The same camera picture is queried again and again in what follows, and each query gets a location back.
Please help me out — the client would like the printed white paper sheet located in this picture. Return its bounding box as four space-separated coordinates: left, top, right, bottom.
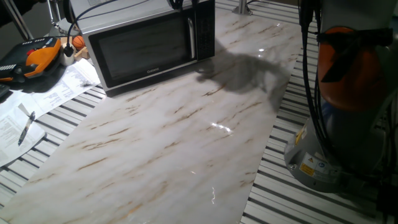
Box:
0 104 47 168
18 58 102 121

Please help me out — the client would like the white plug adapter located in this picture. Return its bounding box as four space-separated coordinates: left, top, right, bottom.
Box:
60 43 77 67

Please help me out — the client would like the small orange basketball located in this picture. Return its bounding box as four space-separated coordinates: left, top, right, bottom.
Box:
72 35 86 51

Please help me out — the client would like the silver microwave body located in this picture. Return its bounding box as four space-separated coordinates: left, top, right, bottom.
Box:
68 0 216 98

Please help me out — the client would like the small wooden block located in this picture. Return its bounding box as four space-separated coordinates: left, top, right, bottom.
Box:
73 46 91 62

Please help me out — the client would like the orange black teach pendant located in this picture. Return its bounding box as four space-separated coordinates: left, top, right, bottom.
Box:
0 36 62 84

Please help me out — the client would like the black ballpoint pen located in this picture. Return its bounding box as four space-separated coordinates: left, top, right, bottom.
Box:
17 111 36 146

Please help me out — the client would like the dark metal rod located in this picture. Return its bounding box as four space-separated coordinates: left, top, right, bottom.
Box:
1 0 34 41

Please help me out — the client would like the black glass microwave door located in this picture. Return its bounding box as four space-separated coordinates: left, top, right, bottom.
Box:
88 8 200 91

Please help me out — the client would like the marble pattern table mat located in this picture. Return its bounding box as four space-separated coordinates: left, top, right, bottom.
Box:
0 6 305 224

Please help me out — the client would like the black power cable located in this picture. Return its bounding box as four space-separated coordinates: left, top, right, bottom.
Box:
63 0 121 57

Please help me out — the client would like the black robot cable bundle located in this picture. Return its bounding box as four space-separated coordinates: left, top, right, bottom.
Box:
297 0 335 159

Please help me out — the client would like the aluminium post with foot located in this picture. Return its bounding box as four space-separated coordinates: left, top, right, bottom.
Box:
231 0 254 16

